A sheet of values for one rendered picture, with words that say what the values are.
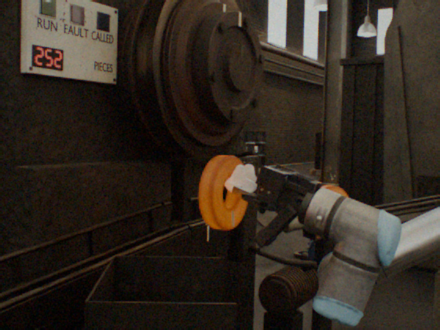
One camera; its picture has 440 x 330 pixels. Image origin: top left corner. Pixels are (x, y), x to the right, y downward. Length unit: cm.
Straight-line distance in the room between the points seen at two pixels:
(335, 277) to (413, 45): 317
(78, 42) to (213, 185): 44
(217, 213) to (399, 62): 309
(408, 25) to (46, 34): 323
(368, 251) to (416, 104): 304
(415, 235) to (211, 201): 41
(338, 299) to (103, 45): 76
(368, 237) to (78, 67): 71
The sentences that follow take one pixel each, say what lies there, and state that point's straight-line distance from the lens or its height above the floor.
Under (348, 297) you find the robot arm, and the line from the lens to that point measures 96.
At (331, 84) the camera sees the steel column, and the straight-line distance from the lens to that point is 1029.
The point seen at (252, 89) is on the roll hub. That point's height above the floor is 107.
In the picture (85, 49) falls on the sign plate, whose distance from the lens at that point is 122.
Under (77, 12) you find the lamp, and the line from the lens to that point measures 121.
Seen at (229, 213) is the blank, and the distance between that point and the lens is 110.
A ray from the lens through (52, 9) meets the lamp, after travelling 116.
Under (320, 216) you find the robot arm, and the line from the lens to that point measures 97.
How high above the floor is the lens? 95
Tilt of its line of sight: 4 degrees down
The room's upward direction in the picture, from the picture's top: 2 degrees clockwise
